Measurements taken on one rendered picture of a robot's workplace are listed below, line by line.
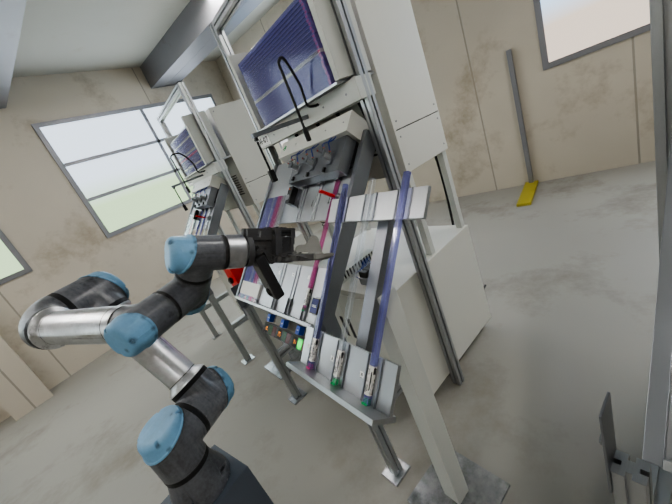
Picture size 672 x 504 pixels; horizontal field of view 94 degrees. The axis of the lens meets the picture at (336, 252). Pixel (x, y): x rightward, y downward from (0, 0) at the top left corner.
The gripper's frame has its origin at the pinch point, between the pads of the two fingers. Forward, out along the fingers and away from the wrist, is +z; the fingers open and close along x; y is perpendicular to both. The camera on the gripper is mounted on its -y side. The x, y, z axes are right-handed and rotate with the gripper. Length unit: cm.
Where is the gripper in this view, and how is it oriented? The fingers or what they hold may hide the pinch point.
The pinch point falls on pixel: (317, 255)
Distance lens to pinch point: 83.2
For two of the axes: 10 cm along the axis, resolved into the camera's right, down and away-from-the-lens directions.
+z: 7.9, -0.5, 6.1
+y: -0.1, -10.0, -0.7
